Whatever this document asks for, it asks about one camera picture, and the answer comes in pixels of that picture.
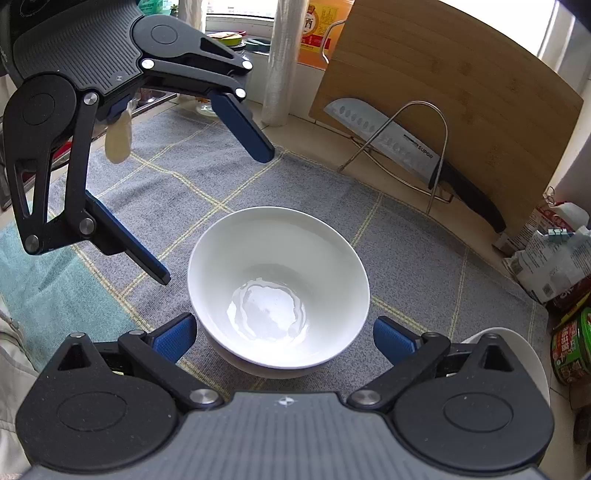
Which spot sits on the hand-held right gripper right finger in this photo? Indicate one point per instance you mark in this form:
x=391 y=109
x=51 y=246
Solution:
x=392 y=341

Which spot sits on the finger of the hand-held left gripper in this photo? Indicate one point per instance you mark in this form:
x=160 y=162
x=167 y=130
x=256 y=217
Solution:
x=244 y=129
x=134 y=244

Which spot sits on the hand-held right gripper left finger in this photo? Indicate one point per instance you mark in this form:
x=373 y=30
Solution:
x=175 y=334

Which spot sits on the stained white plate fruit print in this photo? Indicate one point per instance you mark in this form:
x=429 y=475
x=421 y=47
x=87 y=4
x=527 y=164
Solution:
x=535 y=369

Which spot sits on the thick plastic wrap roll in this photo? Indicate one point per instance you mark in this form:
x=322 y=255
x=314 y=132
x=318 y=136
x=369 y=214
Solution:
x=281 y=69

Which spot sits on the green detergent bottle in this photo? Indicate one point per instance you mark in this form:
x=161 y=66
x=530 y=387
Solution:
x=147 y=5

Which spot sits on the grey and teal checked towel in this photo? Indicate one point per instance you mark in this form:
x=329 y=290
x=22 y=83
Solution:
x=406 y=258

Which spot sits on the glass jar yellow black lid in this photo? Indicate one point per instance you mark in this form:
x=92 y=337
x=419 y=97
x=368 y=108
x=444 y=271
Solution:
x=226 y=38

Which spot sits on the yellow cooking wine bottle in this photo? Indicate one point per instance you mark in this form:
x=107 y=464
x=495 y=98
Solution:
x=314 y=37

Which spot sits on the person's pale clothing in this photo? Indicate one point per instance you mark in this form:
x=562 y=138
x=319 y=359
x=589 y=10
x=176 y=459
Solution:
x=14 y=392

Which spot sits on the white bag blue print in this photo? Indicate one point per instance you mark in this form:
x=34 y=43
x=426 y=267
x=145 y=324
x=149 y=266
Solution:
x=549 y=267

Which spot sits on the green sauce tub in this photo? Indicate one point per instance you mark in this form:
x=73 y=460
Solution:
x=572 y=346

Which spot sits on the dark soy sauce bottle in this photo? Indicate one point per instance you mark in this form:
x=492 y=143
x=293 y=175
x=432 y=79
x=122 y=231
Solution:
x=577 y=295

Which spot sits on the red and white bag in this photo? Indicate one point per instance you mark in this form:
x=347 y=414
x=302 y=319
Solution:
x=540 y=217

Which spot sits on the brown cardboard box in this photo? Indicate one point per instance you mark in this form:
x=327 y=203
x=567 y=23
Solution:
x=582 y=397

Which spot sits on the bamboo cutting board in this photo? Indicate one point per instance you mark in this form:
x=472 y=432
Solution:
x=461 y=69

